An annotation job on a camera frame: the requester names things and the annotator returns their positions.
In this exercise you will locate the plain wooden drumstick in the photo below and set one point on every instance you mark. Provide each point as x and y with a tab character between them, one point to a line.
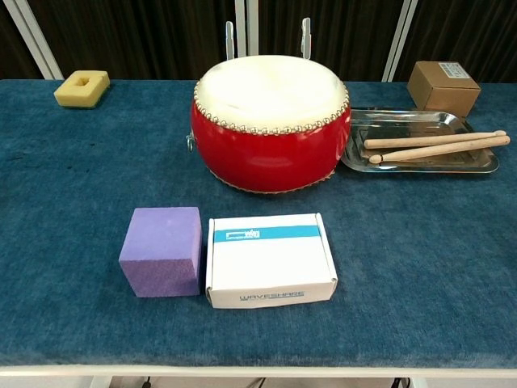
424	140

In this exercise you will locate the red drum with white skin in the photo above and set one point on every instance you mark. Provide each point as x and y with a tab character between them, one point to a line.
266	149

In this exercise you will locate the stainless steel tray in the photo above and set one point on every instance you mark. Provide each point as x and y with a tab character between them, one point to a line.
404	125

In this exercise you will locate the white Waveshare carton box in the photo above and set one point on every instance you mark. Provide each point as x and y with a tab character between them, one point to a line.
270	266

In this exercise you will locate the purple foam cube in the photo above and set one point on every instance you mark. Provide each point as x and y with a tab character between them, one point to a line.
161	250

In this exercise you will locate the blue table cloth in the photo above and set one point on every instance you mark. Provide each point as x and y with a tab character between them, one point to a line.
81	161

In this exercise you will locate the brown cardboard box with label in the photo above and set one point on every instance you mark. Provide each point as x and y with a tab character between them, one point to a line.
440	89

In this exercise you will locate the yellow sponge with rectangular hole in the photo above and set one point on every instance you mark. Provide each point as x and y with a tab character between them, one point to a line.
66	97

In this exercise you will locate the white aluminium frame post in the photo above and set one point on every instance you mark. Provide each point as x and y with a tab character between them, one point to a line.
400	40
36	40
247	24

